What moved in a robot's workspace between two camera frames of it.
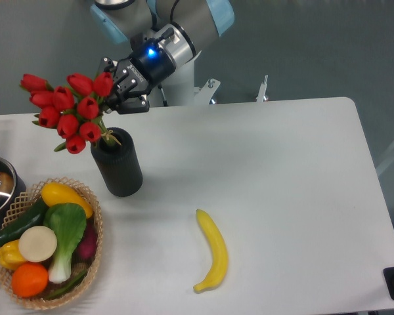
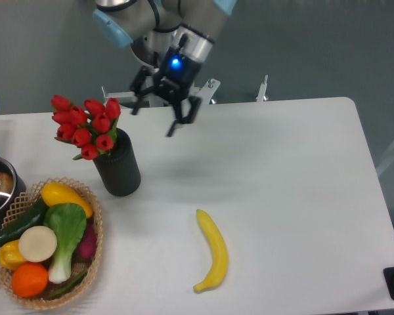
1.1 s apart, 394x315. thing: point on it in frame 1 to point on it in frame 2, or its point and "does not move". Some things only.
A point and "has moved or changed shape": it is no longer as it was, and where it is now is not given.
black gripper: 149,65 to 173,81
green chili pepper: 67,288 does not move
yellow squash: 54,193 does not move
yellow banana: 220,253 does not move
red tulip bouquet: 73,112 has moved or changed shape
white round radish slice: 37,243 does not move
